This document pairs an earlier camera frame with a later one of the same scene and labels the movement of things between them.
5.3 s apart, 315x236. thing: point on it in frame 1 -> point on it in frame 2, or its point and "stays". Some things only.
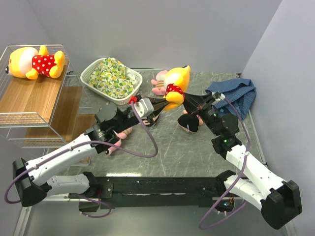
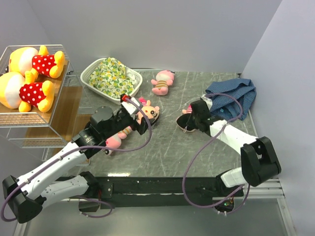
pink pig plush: (121, 135) stays
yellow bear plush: (31, 63) stays
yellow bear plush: (176, 81) -> (19, 91)
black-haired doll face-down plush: (189, 123) stays
